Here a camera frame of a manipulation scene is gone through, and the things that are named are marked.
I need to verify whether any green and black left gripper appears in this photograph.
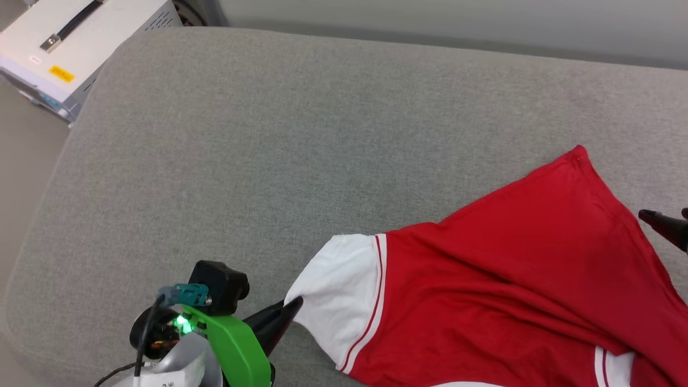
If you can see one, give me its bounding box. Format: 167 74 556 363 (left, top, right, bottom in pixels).
129 296 304 387

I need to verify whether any red garment with white sleeves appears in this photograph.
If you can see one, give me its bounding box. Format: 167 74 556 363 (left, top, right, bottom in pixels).
283 144 688 387

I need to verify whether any white backdrop panel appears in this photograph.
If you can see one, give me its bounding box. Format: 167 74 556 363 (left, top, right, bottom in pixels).
219 0 688 70

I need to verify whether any white metal equipment case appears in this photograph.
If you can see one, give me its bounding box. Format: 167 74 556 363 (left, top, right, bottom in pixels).
0 0 184 127

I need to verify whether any teal cable connector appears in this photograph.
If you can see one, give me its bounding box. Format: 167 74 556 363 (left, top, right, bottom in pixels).
158 283 211 308

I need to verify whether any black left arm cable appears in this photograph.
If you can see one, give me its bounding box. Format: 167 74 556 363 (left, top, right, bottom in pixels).
94 293 168 387

